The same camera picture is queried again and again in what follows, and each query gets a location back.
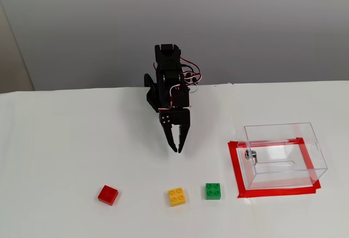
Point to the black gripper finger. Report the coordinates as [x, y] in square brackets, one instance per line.
[167, 125]
[183, 133]

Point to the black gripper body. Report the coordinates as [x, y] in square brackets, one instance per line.
[176, 118]

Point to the yellow lego brick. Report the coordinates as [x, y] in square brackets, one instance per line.
[177, 196]

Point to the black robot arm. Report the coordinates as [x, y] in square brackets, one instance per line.
[169, 63]

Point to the green lego brick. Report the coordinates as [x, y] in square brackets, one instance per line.
[213, 191]

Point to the silver box lock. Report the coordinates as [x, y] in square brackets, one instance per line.
[249, 155]

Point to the red lego brick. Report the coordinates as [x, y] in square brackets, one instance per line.
[108, 195]

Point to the transparent plastic box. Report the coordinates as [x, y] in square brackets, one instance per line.
[286, 151]

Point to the black table clamp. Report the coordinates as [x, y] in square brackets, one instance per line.
[150, 93]

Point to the red tape frame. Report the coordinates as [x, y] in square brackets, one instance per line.
[272, 192]

